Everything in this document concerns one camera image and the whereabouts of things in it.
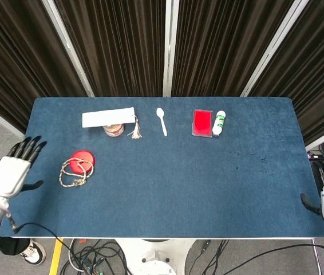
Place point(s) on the dark brown curtain panel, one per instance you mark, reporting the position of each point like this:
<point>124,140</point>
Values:
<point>316,74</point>
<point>116,46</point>
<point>13,57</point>
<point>225,46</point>

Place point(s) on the white table base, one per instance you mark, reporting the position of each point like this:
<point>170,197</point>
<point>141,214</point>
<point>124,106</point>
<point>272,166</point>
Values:
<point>153,255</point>

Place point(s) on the red disc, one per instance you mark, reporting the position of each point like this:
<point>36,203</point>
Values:
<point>84,156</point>

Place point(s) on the white bottle green label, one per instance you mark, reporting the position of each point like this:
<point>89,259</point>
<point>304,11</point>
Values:
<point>218,123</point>

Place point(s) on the yellow floor tape strip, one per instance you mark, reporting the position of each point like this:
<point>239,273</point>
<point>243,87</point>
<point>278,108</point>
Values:
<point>56,257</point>

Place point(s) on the small round tin can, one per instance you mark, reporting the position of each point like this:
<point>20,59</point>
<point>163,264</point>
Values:
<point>113,131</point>

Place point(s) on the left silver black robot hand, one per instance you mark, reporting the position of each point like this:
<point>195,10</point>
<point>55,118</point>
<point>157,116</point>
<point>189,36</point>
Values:
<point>8,174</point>

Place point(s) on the red ink pad box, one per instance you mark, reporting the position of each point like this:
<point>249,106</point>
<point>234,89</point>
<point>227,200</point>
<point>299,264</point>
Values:
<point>202,123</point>

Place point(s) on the black power strip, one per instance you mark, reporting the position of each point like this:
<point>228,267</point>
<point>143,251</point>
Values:
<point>319,156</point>

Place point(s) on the white plastic spoon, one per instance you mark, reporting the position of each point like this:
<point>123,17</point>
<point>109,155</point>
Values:
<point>160,113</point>

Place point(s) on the white partition post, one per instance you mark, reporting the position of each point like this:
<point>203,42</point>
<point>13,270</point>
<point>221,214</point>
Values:
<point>67,46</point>
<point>273,48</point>
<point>170,46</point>

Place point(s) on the black and white sneaker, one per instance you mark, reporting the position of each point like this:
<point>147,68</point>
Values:
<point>34,253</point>

